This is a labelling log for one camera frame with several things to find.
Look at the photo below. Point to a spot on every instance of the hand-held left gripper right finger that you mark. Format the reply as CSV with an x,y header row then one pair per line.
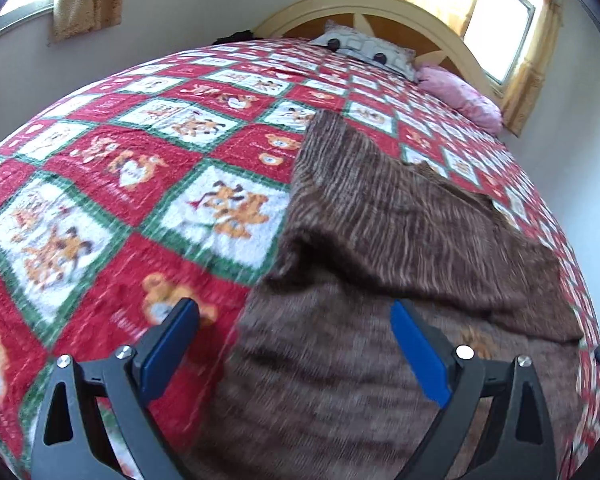
x,y
420,355

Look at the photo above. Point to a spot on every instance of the pink pillow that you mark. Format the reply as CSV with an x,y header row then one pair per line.
x,y
460,95

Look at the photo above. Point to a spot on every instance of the red green printed blanket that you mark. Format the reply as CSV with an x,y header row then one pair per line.
x,y
130,185

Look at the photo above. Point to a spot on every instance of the dark object beside bed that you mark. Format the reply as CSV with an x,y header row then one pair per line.
x,y
235,36

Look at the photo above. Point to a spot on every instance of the brown knit sweater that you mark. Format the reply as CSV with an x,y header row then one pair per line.
x,y
380,230

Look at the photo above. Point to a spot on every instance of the cream wooden headboard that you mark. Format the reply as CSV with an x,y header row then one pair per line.
x,y
405,20

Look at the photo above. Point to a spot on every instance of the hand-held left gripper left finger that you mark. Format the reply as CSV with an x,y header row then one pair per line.
x,y
167,347

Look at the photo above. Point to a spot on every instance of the grey patterned pillow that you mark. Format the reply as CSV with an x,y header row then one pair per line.
x,y
365,47

